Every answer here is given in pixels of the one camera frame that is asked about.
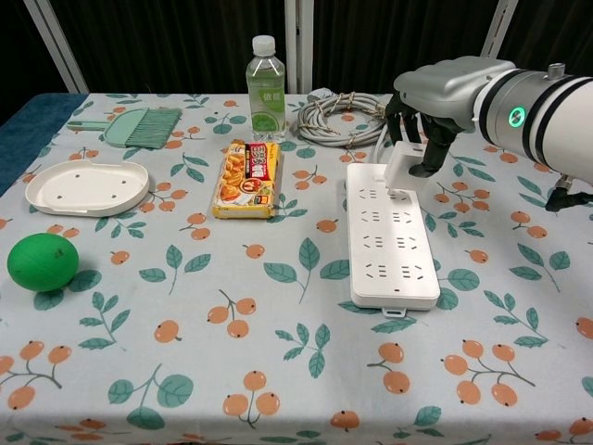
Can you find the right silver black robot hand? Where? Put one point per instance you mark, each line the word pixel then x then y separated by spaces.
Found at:
pixel 440 88

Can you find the white power adapter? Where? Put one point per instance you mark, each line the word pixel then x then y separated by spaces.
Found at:
pixel 403 162

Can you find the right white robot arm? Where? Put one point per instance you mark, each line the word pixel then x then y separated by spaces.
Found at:
pixel 551 120

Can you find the white power strip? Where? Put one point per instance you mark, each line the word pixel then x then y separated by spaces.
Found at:
pixel 391 250

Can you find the clear green-label drink bottle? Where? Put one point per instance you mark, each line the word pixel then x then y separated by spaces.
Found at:
pixel 266 102

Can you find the yellow snack package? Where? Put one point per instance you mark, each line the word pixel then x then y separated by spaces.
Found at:
pixel 248 181

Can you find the black curtain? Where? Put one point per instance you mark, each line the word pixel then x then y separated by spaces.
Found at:
pixel 185 46

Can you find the fruit-print tablecloth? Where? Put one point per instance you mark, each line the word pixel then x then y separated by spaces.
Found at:
pixel 278 347

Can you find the green hand brush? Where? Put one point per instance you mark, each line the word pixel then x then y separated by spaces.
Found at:
pixel 134 127

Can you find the white oval plastic tray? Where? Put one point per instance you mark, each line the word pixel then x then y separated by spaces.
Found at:
pixel 88 187

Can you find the green ball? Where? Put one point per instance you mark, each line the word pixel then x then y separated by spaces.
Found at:
pixel 41 262

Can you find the white frame pole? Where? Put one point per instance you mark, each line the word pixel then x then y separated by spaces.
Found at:
pixel 498 32
pixel 299 46
pixel 60 46

